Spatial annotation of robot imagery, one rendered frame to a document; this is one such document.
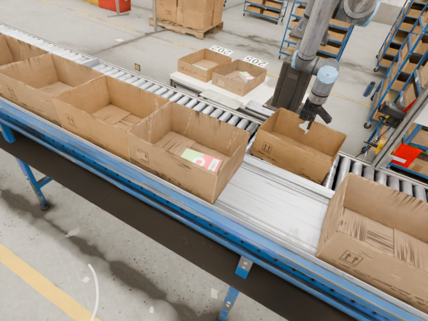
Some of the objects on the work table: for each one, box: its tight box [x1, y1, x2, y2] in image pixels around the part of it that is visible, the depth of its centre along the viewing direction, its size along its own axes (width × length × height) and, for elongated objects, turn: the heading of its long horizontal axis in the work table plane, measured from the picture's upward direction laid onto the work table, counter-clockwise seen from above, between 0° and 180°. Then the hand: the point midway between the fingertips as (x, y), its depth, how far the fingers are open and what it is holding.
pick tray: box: [178, 48, 232, 83], centre depth 212 cm, size 28×38×10 cm
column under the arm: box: [262, 55, 312, 115], centre depth 175 cm, size 26×26×33 cm
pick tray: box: [211, 59, 268, 97], centre depth 203 cm, size 28×38×10 cm
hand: (307, 130), depth 148 cm, fingers closed
